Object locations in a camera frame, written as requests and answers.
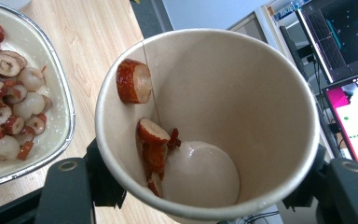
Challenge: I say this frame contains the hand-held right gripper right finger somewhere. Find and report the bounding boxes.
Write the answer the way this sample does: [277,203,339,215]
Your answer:
[281,144,358,224]

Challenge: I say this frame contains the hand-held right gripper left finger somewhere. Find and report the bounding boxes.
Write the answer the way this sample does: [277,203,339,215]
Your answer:
[33,137,128,224]

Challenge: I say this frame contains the small jujube slice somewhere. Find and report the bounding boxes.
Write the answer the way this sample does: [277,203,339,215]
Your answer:
[146,172,165,198]

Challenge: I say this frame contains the long red jujube peel piece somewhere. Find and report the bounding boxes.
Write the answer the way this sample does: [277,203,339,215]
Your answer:
[141,142,169,182]

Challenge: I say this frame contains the thin white-faced jujube slice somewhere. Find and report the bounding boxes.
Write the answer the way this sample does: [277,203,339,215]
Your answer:
[136,117,172,146]

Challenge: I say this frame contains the small red jujube peel scrap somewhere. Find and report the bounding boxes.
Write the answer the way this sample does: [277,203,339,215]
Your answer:
[166,127,183,151]

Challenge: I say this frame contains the thick round jujube slice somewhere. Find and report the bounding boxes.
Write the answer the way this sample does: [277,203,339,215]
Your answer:
[116,58,154,105]

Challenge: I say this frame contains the brown paper cup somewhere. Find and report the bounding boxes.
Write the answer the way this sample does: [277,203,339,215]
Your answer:
[94,28,322,224]

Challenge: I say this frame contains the pink and white screen monitor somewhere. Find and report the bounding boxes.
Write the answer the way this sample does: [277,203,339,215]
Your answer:
[322,70,358,172]

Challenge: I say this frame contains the paper bowl of food scraps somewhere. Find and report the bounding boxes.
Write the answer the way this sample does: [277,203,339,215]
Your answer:
[0,0,76,191]

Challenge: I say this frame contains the pile of jujube slices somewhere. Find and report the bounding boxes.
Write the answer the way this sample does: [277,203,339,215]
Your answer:
[0,22,53,177]

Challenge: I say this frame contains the dark screen monitor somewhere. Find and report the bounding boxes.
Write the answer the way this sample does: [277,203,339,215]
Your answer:
[294,0,358,85]

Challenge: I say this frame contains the white cabinet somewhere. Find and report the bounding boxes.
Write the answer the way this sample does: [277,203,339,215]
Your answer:
[160,0,273,32]

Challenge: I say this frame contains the black monitor cables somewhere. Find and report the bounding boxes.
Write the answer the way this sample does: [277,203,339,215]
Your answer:
[279,25,346,158]

